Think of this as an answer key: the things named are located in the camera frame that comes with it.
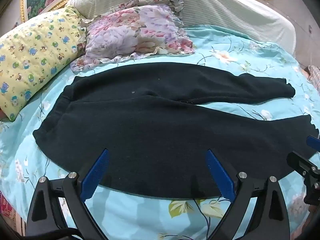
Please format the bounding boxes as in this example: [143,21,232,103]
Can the yellow cartoon print pillow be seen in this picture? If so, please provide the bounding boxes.
[0,7,87,122]

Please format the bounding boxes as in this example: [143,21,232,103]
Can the plaid cloth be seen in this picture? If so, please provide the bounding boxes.
[306,65,320,91]

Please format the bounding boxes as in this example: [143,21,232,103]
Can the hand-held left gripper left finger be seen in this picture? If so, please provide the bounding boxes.
[26,148,110,240]

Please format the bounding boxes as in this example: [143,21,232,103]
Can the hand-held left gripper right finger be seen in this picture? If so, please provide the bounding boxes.
[205,149,291,240]

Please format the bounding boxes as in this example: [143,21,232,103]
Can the pink purple floral pillow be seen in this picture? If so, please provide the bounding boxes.
[70,0,196,72]

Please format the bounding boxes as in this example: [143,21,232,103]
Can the cream padded headboard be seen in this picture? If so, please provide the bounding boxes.
[65,0,304,55]

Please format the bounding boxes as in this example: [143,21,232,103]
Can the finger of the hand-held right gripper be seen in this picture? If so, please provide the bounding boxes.
[306,135,320,153]
[287,151,320,205]

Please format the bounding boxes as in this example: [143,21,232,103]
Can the teal floral bed sheet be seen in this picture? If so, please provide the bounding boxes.
[0,24,320,240]

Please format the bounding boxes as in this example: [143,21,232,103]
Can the black pants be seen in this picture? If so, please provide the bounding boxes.
[32,62,313,201]

